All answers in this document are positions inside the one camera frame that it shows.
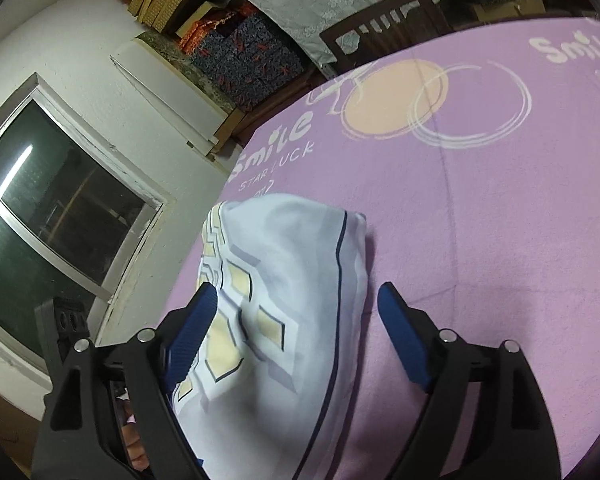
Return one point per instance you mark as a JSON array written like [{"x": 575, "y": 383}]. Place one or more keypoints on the dark wooden chair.
[{"x": 380, "y": 10}]

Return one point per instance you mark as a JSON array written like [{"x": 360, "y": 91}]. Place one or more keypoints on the blue and white printed shirt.
[{"x": 290, "y": 310}]

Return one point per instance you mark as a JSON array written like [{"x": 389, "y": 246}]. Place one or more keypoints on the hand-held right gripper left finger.
[{"x": 192, "y": 340}]

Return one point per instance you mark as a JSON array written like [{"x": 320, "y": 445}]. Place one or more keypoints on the white framed window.
[{"x": 55, "y": 210}]

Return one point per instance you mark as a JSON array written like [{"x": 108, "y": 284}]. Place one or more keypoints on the low wooden cabinet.
[{"x": 260, "y": 110}]

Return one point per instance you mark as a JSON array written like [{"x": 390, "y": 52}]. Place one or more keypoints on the stack of dark patterned boxes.
[{"x": 250, "y": 60}]

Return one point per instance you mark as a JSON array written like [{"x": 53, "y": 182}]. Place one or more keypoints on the orange patterned box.
[{"x": 210, "y": 25}]

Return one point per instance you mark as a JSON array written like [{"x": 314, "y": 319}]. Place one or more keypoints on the white flat board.
[{"x": 170, "y": 95}]

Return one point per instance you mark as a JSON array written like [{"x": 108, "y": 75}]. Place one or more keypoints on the purple printed blanket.
[{"x": 480, "y": 210}]

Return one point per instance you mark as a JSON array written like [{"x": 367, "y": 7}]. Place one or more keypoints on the person's left hand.
[{"x": 132, "y": 440}]

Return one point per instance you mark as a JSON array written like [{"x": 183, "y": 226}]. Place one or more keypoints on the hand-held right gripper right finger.
[{"x": 402, "y": 340}]

